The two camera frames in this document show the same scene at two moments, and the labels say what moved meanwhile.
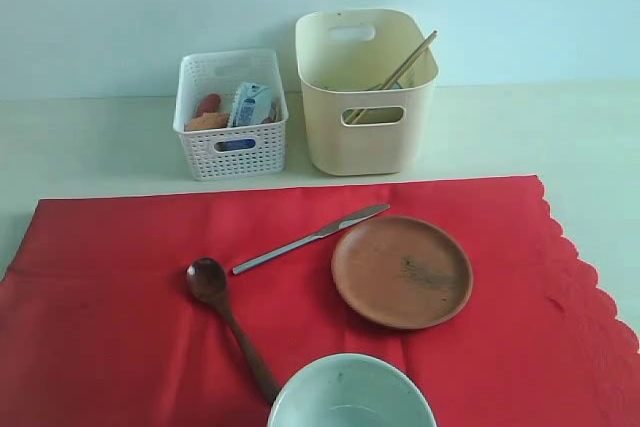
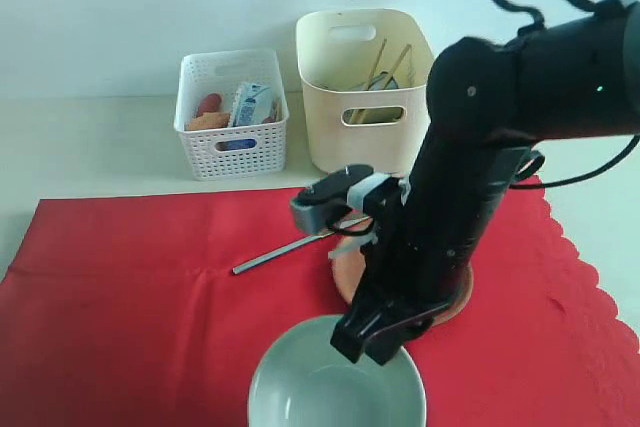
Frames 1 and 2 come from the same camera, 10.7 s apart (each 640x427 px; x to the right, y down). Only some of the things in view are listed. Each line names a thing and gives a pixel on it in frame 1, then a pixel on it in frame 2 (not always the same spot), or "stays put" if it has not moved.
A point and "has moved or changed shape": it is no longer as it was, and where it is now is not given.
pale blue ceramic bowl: [352, 390] has moved or changed shape
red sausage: [210, 104] stays put
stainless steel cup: [381, 86] has moved or changed shape
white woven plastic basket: [231, 114] stays put
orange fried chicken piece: [208, 120] stays put
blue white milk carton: [252, 105] stays put
